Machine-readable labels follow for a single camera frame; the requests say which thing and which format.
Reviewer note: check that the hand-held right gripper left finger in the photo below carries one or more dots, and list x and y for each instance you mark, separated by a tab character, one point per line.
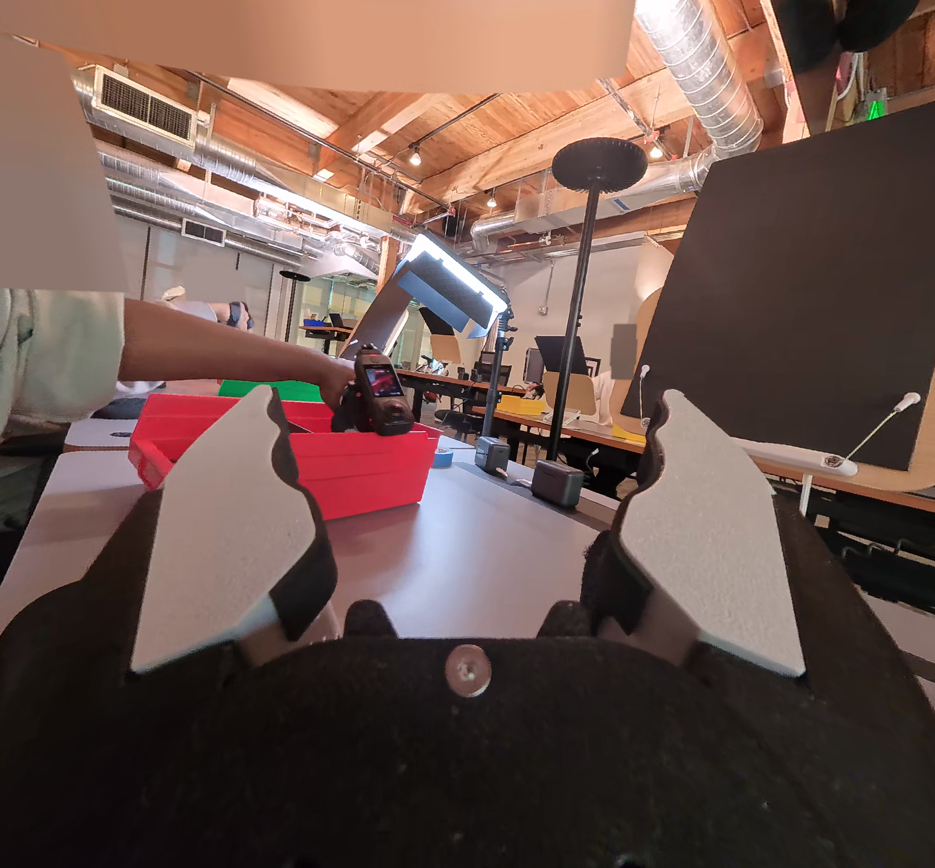
219	532

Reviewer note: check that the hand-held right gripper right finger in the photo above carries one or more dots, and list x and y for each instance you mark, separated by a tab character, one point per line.
716	554

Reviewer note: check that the red plastic bin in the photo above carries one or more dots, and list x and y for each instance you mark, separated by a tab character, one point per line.
358	473

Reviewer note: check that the person's left forearm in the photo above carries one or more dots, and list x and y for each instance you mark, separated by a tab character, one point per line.
219	349

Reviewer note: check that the person's left hand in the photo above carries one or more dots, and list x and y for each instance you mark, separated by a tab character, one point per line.
336	382

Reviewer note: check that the blue tape roll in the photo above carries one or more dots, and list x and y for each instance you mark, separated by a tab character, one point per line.
443	457

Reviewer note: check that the green plastic bin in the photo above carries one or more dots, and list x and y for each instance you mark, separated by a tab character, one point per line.
270	389

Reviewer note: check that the light panel tripod stand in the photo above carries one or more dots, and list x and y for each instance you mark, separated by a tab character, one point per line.
498	371

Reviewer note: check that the small grey charger block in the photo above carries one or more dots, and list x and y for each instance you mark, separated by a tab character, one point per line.
556	484
491	455

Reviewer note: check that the studio light panel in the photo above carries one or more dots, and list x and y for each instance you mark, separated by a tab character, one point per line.
445	283

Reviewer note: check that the black floor lamp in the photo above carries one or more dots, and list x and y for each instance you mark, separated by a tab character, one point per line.
293	298

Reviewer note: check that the yellow plastic bin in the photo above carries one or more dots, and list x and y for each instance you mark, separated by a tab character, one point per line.
520	405

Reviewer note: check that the black foam board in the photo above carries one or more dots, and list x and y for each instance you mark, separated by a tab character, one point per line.
803	298

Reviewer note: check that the black pole stand with disc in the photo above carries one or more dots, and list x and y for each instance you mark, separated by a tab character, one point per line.
599	163

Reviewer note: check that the white air vent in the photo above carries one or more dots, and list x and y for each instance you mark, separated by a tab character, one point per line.
146	104

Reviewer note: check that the green exit sign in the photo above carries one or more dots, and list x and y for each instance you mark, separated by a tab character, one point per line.
876	108

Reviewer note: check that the silver ventilation duct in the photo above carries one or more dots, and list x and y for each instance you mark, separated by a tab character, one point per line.
694	42

